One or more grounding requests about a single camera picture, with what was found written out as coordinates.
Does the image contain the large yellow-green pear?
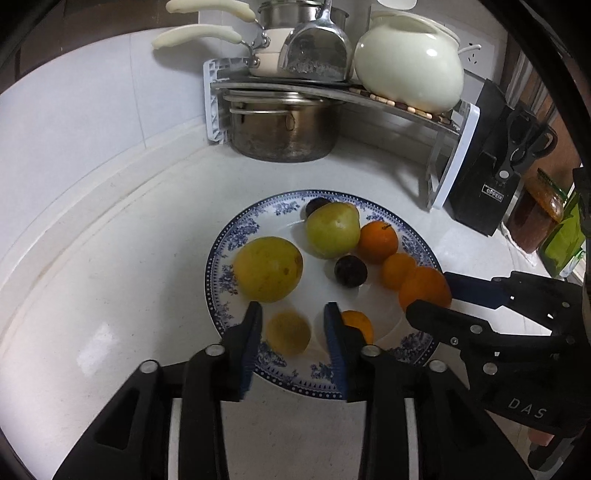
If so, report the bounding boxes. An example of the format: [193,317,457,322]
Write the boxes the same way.
[232,236,304,304]

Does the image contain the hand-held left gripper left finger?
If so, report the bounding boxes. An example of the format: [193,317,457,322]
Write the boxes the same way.
[52,301,264,480]

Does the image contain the metal kitchen rack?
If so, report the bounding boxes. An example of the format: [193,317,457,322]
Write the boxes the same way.
[203,58,481,210]

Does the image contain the black scissors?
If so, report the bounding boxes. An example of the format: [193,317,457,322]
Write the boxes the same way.
[503,104,558,178]

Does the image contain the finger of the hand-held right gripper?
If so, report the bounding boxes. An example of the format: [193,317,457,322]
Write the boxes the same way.
[406,300,573,365]
[444,272,587,335]

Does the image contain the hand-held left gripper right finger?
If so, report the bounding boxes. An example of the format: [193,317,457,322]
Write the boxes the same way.
[323,302,539,480]

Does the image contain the black knife block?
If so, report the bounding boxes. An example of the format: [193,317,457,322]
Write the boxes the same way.
[449,78,536,237]

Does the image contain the white wall socket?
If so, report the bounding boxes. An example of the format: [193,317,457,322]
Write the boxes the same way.
[462,42,495,77]

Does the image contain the large steel pot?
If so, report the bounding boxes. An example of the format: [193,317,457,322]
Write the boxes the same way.
[227,92,345,163]

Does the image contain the steel saucepan with cream handle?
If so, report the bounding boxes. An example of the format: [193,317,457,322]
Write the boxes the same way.
[165,0,351,31]

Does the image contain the green packet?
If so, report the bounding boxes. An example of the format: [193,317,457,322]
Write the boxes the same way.
[544,182,586,278]

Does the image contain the cream ceramic pot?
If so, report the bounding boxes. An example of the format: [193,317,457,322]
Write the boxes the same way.
[353,10,465,114]

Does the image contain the blue and white plate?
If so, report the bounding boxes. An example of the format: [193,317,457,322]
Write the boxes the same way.
[204,189,441,398]

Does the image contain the orange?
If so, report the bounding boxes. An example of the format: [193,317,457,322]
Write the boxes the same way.
[380,252,417,291]
[341,310,374,344]
[357,221,399,265]
[399,266,452,312]

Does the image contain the tan round fruit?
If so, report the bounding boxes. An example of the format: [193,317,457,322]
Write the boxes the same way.
[267,311,312,356]

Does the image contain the metal scoop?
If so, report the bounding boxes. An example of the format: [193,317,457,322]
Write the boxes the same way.
[279,0,354,83]

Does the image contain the dark plum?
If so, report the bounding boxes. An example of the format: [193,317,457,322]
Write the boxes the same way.
[305,198,332,220]
[334,255,369,288]

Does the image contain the small yellow-green pear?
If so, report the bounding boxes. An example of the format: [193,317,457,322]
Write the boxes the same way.
[307,202,361,259]

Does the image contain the wooden bead trivet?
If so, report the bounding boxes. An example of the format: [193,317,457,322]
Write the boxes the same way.
[358,88,455,125]

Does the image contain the glass jar with orange contents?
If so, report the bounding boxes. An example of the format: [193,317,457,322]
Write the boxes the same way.
[505,168,568,254]

